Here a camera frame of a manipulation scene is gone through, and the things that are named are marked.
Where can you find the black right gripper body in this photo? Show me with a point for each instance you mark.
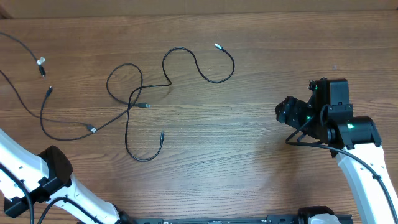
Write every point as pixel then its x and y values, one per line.
pixel 292 112

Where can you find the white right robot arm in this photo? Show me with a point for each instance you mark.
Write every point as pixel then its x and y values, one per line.
pixel 327 121

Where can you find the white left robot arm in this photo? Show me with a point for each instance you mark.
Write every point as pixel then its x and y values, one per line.
pixel 48 177

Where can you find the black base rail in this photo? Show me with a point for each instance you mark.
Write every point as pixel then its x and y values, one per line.
pixel 270 219

